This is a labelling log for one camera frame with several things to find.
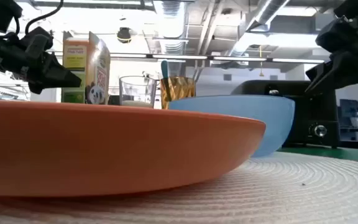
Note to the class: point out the orange-red plate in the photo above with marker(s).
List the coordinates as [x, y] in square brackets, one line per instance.
[104, 149]

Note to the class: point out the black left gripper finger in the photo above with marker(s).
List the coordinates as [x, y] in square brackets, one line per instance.
[59, 76]

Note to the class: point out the panda cereal box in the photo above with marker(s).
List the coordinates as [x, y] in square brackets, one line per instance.
[79, 68]

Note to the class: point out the ceiling light strip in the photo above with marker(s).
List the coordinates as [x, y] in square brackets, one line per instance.
[216, 58]

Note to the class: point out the black ceiling dome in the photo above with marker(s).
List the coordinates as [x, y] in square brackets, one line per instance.
[124, 35]

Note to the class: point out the monitor on arm mount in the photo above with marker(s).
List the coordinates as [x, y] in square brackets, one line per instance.
[351, 113]

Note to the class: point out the silver ventilation duct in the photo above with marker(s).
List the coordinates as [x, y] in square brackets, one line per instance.
[171, 25]

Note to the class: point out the clear glass of milk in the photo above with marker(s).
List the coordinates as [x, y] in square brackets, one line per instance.
[137, 91]

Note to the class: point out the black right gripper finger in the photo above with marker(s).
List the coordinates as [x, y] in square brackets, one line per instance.
[337, 79]
[328, 70]

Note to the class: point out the white woven round placemat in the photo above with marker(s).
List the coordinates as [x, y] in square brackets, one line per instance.
[275, 193]

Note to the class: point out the teal spoon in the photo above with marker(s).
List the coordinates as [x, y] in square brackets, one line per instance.
[165, 69]

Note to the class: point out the black four-slot toaster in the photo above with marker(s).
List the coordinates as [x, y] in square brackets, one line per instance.
[309, 109]

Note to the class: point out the light blue bowl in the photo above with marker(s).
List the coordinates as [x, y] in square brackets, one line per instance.
[244, 118]

